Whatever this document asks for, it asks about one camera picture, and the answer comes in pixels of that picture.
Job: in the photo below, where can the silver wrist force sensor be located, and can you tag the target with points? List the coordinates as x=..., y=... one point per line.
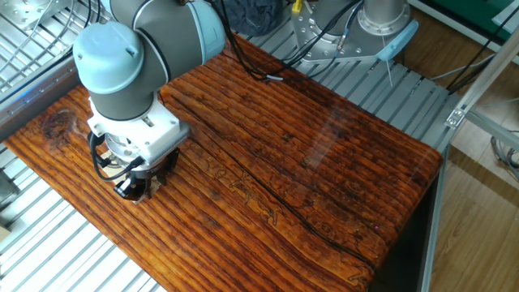
x=121, y=150

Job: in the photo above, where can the perforated silver plate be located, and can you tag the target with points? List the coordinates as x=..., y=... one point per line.
x=24, y=10

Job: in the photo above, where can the grey aluminium rail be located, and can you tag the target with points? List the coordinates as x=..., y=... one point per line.
x=32, y=105

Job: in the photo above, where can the aluminium table leg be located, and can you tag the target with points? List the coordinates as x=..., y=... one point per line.
x=434, y=227

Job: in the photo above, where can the aluminium cross beam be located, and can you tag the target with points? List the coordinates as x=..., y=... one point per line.
x=494, y=130

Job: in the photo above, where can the wooden Jenga tower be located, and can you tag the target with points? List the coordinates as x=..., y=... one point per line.
x=108, y=166

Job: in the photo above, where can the wood grain table cover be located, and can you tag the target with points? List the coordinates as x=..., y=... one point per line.
x=284, y=182

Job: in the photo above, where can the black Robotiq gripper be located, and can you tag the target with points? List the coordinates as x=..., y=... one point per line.
x=150, y=176

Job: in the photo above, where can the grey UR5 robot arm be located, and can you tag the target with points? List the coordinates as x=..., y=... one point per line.
x=121, y=73

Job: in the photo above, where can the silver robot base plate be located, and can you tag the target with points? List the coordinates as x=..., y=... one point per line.
x=324, y=44

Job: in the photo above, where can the yellow plastic piece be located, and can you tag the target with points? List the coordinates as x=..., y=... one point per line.
x=297, y=5

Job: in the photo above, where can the aluminium frame post with bracket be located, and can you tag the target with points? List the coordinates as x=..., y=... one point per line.
x=486, y=73

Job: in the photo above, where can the white printed wrist mount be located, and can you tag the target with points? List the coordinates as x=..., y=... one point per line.
x=154, y=130

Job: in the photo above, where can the green panel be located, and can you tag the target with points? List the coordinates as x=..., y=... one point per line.
x=466, y=10

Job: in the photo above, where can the dark grey cloth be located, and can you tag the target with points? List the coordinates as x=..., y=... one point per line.
x=255, y=16

